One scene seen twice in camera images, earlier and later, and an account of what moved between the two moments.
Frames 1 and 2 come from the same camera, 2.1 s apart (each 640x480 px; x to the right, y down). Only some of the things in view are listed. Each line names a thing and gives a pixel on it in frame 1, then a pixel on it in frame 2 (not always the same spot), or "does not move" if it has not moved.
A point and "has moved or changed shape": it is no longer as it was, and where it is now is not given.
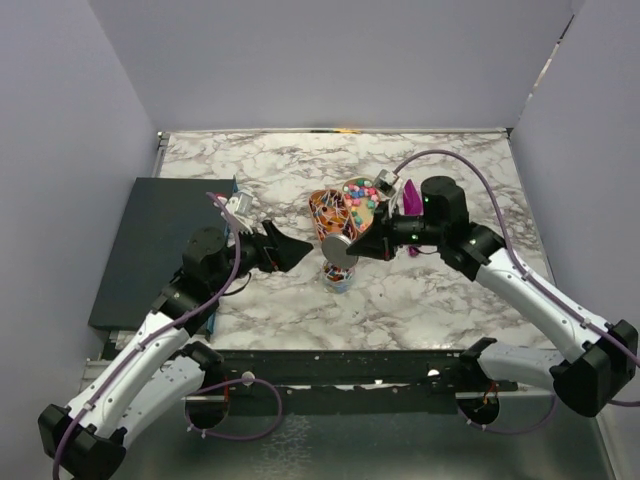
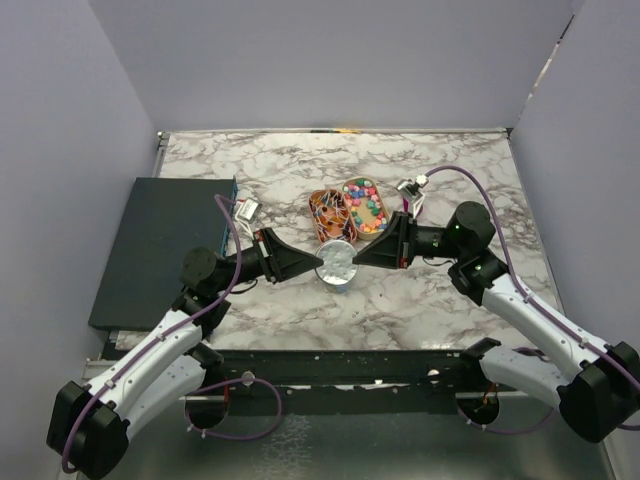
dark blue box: x=147 y=246 does not move
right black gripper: x=379 y=241 to x=395 y=247
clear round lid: x=334 y=248 has moved or changed shape
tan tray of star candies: x=361 y=195 does not move
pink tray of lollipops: x=331 y=214 does not move
